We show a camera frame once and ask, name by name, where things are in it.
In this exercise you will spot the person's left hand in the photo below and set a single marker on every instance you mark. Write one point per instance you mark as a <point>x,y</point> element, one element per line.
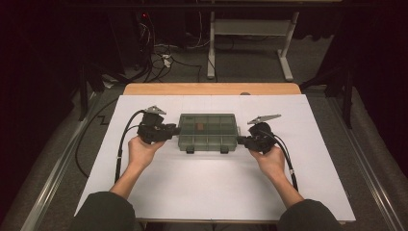
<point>141,155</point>

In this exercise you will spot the person's right dark sleeve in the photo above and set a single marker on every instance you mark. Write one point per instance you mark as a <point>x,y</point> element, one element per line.
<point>309,216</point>

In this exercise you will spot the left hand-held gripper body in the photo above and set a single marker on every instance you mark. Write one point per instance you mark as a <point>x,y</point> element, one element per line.
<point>152,130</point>

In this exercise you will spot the person's right hand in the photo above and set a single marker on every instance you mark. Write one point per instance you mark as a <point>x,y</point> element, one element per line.
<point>271,163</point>

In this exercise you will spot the white metal desk frame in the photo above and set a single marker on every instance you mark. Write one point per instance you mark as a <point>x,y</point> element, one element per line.
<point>250,27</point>

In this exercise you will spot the person's dark sleeve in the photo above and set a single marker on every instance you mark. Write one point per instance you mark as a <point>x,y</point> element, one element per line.
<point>104,213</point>
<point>309,216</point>

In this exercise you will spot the white board table cover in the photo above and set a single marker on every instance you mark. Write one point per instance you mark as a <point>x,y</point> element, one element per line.
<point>208,183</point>

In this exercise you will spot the person's left dark sleeve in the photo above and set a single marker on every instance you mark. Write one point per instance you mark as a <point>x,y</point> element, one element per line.
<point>104,213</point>

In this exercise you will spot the dark curtain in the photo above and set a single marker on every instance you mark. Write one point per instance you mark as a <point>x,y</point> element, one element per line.
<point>381,73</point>
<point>32,80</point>

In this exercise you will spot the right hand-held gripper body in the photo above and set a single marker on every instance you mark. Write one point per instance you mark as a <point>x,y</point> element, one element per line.
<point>261,141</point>

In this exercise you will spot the aluminium floor rail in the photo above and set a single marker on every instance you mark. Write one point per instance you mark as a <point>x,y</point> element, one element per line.
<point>369,173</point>
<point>54,179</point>

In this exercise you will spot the dark metal stand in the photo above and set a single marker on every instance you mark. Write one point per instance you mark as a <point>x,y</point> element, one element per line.
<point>84,93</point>
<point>346,96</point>

